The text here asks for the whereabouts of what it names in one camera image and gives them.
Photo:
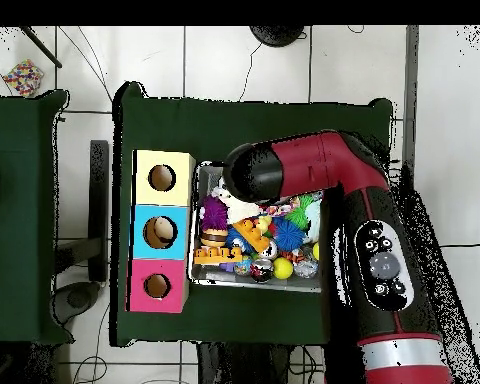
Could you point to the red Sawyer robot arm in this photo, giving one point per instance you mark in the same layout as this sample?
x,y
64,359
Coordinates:
x,y
312,168

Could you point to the silver mesh bin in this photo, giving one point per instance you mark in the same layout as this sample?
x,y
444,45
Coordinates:
x,y
232,280

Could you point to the wooden box with three holes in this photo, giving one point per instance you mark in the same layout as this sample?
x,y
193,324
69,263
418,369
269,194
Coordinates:
x,y
160,198

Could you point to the cream yellow cloth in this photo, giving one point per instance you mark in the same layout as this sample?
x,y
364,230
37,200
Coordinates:
x,y
242,210

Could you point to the purple spiky toy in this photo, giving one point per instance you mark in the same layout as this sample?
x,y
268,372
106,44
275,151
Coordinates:
x,y
214,214

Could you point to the toy burger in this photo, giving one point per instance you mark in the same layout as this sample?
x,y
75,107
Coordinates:
x,y
214,238

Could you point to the blue spiky ball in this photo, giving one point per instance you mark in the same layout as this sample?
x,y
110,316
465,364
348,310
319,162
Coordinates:
x,y
288,236

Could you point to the green spiky ball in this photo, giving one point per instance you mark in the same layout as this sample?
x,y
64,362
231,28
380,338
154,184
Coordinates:
x,y
300,214

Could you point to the yellow ball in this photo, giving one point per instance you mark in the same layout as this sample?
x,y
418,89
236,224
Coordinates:
x,y
282,268

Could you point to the black round object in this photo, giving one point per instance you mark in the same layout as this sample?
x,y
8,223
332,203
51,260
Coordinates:
x,y
278,35

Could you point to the grey rounded object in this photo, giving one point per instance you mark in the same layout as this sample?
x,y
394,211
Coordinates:
x,y
76,300

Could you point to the black rod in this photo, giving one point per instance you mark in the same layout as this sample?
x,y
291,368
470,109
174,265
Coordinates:
x,y
40,46

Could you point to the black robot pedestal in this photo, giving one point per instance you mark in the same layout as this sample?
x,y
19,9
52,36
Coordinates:
x,y
224,368

